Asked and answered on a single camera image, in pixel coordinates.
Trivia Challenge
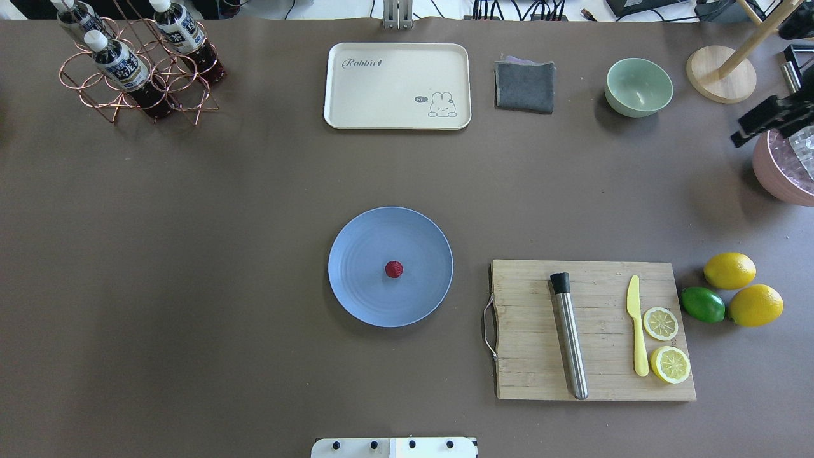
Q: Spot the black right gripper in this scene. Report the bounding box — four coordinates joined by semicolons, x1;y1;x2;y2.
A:
730;89;813;148

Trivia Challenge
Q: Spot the upper whole yellow lemon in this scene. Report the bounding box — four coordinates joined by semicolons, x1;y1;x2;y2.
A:
703;252;757;290

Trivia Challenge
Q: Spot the yellow plastic knife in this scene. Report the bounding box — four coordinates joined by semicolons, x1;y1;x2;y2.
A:
626;275;649;377

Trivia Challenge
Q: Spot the red strawberry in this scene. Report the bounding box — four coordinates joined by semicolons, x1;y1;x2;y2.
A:
384;260;404;279

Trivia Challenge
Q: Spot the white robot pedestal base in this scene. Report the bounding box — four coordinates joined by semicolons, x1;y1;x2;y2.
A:
310;436;479;457

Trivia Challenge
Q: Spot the steel muddler black tip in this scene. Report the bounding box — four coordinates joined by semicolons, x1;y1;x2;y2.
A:
550;272;588;400

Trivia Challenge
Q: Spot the green lime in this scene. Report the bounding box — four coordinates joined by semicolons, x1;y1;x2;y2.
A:
680;286;726;324

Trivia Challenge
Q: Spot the copper wire bottle rack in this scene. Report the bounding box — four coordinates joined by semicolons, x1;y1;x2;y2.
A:
59;18;220;125

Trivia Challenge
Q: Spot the top drink bottle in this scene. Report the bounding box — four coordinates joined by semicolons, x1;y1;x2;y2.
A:
84;30;174;119

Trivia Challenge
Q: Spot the bamboo cutting board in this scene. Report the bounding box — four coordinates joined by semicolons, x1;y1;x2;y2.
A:
490;259;696;402

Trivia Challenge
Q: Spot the grey folded cloth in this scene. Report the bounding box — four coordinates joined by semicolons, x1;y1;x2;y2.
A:
494;55;557;115

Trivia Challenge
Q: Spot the cream rabbit tray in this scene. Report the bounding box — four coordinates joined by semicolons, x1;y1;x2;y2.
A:
323;43;472;130

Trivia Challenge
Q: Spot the pink bowl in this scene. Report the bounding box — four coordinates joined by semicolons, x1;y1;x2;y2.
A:
752;130;813;207

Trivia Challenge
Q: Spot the lower lemon half slice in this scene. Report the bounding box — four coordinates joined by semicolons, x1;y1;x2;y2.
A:
649;346;691;384

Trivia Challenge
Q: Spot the upper lemon half slice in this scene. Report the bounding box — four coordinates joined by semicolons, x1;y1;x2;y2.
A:
642;307;679;342

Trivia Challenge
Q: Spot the blue plate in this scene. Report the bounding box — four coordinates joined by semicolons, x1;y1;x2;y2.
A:
328;206;454;328

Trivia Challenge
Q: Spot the whole yellow lemon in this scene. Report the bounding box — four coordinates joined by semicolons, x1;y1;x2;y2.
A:
729;284;784;327
703;252;757;290

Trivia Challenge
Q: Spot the lower whole yellow lemon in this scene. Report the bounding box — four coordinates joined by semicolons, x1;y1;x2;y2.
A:
729;284;784;327

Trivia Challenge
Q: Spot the green bowl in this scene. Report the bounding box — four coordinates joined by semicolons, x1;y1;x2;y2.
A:
604;58;674;118

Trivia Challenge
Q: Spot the lemon half slice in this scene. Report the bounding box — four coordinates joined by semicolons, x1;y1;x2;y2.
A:
649;346;691;384
642;307;679;342

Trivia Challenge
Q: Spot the wooden cup stand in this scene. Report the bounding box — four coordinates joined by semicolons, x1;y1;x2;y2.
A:
686;1;803;104

